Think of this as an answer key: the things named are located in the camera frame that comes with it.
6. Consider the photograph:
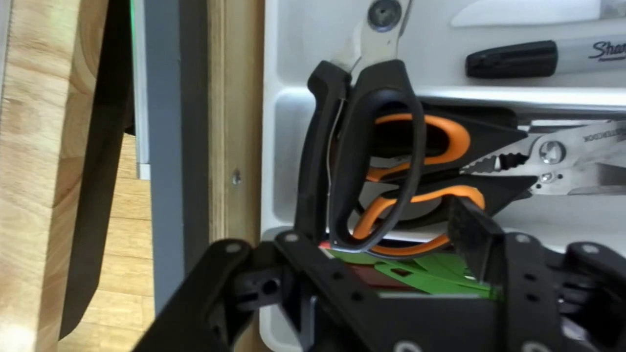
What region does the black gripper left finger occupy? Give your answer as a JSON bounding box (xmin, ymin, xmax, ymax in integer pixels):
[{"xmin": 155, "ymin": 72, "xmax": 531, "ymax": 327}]
[{"xmin": 134, "ymin": 231, "xmax": 427, "ymax": 352}]

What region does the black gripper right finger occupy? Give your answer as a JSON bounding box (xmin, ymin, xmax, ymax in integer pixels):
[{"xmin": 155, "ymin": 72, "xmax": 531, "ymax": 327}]
[{"xmin": 449, "ymin": 196, "xmax": 626, "ymax": 352}]

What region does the black kitchen scissors red latch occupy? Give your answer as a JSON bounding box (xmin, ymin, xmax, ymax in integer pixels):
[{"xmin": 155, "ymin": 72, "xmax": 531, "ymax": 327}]
[{"xmin": 292, "ymin": 0, "xmax": 431, "ymax": 254}]

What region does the gray wooden kitchen drawer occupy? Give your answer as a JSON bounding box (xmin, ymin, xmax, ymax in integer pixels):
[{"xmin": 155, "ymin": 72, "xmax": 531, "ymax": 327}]
[{"xmin": 130, "ymin": 0, "xmax": 269, "ymax": 352}]

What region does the light green knife sheath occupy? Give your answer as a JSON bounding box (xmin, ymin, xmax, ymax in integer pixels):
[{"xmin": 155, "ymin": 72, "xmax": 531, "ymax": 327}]
[{"xmin": 322, "ymin": 248, "xmax": 505, "ymax": 301}]

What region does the dark red knife sheath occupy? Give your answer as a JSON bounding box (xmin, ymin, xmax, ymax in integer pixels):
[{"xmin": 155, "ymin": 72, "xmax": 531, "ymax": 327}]
[{"xmin": 349, "ymin": 262, "xmax": 410, "ymax": 291}]

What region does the black Sharpie marker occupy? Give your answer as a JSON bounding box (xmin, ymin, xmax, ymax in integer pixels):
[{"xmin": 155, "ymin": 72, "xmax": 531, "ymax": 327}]
[{"xmin": 464, "ymin": 33, "xmax": 626, "ymax": 82}]

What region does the white cutlery organizer tray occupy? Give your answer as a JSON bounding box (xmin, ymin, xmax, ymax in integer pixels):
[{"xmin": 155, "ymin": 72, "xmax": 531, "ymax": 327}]
[{"xmin": 259, "ymin": 0, "xmax": 626, "ymax": 352}]

